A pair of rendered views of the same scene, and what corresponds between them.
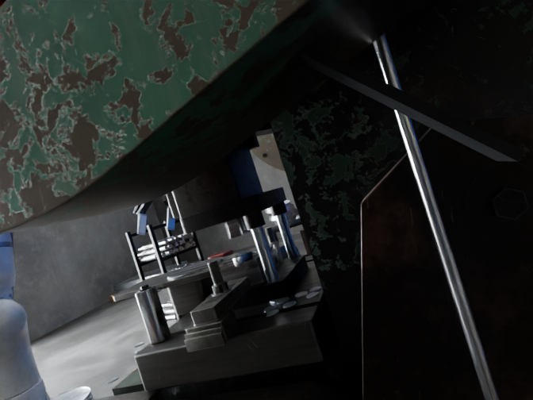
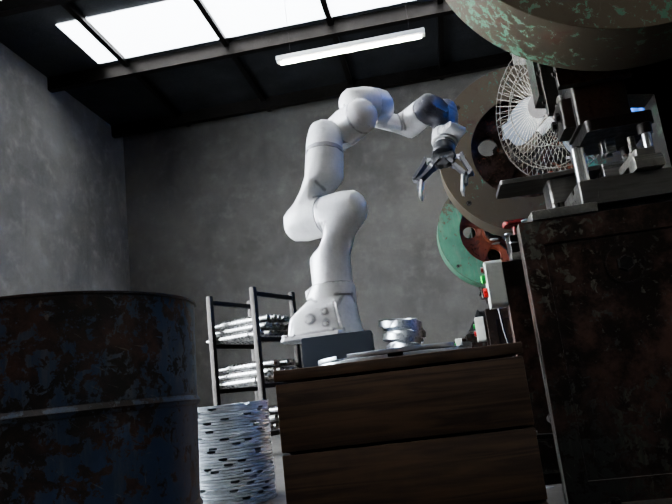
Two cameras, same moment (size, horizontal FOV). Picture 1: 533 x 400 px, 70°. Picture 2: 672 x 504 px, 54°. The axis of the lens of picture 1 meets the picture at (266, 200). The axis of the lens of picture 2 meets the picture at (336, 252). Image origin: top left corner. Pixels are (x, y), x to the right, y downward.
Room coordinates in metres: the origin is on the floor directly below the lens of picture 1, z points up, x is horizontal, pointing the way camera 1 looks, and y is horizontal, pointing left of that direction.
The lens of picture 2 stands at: (-0.71, 1.06, 0.30)
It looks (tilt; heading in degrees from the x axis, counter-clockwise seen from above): 12 degrees up; 351
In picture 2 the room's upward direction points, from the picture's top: 7 degrees counter-clockwise
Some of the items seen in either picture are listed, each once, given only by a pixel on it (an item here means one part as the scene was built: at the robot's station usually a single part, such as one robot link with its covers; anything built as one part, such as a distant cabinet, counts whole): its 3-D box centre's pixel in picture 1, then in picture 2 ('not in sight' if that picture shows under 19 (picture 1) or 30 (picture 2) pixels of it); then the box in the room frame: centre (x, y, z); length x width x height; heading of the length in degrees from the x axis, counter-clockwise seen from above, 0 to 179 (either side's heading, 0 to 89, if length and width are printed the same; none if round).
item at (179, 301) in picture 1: (185, 301); (550, 203); (0.82, 0.23, 0.72); 0.25 x 0.14 x 0.14; 72
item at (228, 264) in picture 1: (251, 265); (615, 178); (0.77, 0.07, 0.76); 0.15 x 0.09 x 0.05; 162
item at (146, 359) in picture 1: (265, 303); (624, 208); (0.77, 0.07, 0.68); 0.45 x 0.30 x 0.06; 162
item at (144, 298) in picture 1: (152, 313); (580, 166); (0.64, 0.24, 0.75); 0.03 x 0.03 x 0.10; 72
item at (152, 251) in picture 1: (174, 275); (257, 373); (3.26, 0.96, 0.47); 0.46 x 0.43 x 0.95; 52
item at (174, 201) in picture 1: (193, 139); (579, 80); (0.78, 0.11, 1.04); 0.17 x 0.15 x 0.30; 72
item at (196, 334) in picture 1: (219, 293); (635, 156); (0.60, 0.12, 0.76); 0.17 x 0.06 x 0.10; 162
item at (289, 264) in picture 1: (260, 282); not in sight; (0.76, 0.06, 0.72); 0.20 x 0.16 x 0.03; 162
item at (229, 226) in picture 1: (235, 227); (606, 148); (0.77, 0.08, 0.84); 0.05 x 0.03 x 0.04; 162
